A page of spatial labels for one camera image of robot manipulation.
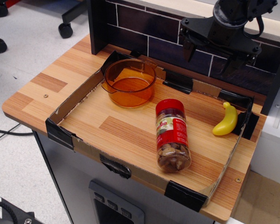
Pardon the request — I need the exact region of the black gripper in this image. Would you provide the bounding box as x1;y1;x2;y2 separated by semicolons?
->
180;17;262;74

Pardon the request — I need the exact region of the red-lidded basil spice bottle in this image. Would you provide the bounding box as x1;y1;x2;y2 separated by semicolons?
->
155;99;192;173

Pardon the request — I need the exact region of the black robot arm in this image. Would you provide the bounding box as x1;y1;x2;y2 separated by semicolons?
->
180;0;278;76

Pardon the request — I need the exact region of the cardboard fence with black tape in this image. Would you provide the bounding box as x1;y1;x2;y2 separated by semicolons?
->
46;51;258;213

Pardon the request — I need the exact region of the dark tiled backsplash panel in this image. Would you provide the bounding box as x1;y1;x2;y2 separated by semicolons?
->
87;0;280;106

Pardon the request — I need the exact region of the yellow toy banana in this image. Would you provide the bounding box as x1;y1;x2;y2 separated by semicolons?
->
212;102;238;136

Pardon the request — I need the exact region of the amber glass pot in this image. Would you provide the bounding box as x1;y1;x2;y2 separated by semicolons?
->
102;59;157;108

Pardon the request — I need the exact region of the white side cabinet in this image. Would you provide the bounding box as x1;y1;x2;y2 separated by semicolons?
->
251;89;280;183

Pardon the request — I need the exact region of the black chair base with casters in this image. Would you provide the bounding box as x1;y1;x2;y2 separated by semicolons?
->
58;0;87;39

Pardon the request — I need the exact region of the grey control panel with buttons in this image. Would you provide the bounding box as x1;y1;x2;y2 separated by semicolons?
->
88;181;145;224

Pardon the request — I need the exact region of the black equipment at bottom left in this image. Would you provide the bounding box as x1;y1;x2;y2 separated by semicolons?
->
0;197;43;224

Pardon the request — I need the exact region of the black floor cable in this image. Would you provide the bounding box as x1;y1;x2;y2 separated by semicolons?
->
0;123;34;143

